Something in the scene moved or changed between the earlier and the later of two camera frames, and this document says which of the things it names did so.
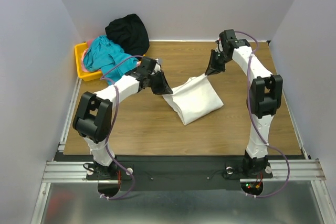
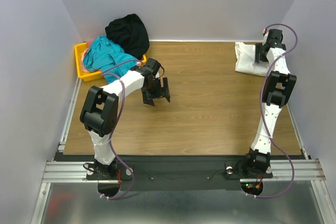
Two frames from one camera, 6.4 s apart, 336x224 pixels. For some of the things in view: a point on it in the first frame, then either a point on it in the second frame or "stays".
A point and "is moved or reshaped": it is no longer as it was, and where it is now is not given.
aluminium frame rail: (296, 170) stays
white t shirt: (195, 99) is moved or reshaped
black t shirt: (130, 32) stays
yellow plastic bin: (84, 75) stays
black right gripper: (219, 56) to (261, 52)
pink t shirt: (89, 42) stays
